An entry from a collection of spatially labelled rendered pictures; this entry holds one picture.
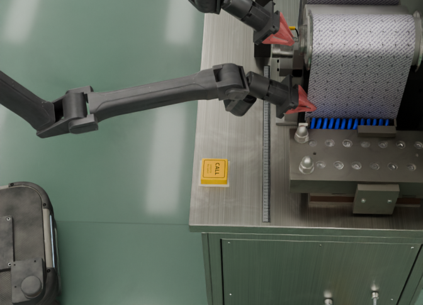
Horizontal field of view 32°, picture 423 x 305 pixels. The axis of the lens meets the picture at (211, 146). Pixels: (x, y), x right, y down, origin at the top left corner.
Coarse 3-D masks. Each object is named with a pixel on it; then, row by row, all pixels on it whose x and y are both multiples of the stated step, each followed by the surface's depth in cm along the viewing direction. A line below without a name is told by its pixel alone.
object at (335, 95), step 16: (320, 80) 178; (336, 80) 178; (352, 80) 178; (368, 80) 177; (384, 80) 177; (400, 80) 177; (320, 96) 183; (336, 96) 183; (352, 96) 182; (368, 96) 182; (384, 96) 182; (400, 96) 182; (320, 112) 188; (336, 112) 188; (352, 112) 187; (368, 112) 187; (384, 112) 187
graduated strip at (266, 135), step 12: (264, 72) 217; (264, 108) 209; (264, 120) 206; (264, 132) 204; (264, 144) 201; (264, 156) 199; (264, 168) 197; (264, 180) 194; (264, 192) 192; (264, 204) 190; (264, 216) 188
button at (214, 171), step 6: (204, 162) 195; (210, 162) 195; (216, 162) 195; (222, 162) 195; (204, 168) 194; (210, 168) 194; (216, 168) 194; (222, 168) 194; (204, 174) 193; (210, 174) 193; (216, 174) 193; (222, 174) 193; (204, 180) 193; (210, 180) 193; (216, 180) 192; (222, 180) 192
